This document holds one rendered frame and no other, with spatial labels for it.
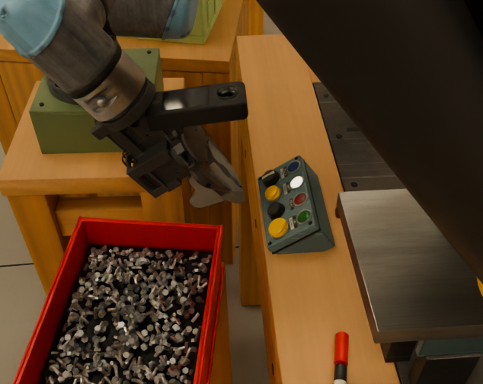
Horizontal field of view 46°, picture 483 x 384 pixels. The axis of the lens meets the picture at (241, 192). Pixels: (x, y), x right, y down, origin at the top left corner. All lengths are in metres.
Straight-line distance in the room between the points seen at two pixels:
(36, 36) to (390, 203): 0.37
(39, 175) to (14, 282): 1.03
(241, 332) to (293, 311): 1.05
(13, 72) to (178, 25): 0.78
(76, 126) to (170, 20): 0.26
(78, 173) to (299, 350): 0.53
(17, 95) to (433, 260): 1.33
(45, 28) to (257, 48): 0.74
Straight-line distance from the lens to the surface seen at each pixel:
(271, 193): 0.84
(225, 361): 0.82
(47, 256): 1.21
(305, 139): 1.00
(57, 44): 0.59
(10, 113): 1.71
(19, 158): 1.11
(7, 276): 2.07
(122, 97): 0.61
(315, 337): 0.73
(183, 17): 0.91
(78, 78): 0.60
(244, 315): 1.83
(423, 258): 0.53
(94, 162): 1.05
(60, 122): 1.04
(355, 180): 0.93
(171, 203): 1.06
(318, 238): 0.79
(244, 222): 1.54
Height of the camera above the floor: 1.52
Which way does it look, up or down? 44 degrees down
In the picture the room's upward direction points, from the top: straight up
